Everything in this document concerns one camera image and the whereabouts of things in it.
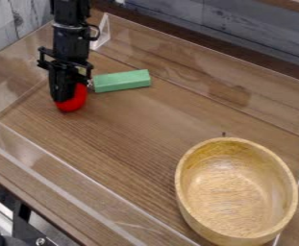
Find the green rectangular block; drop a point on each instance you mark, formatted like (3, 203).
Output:
(121, 81)

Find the light wooden bowl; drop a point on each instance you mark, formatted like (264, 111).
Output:
(237, 192)

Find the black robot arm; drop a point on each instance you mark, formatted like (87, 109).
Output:
(71, 13)

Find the red plush strawberry toy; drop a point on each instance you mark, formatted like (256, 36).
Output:
(77, 102)

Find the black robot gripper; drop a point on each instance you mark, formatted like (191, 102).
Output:
(70, 50)

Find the clear acrylic table enclosure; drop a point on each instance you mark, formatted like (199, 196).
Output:
(94, 169)

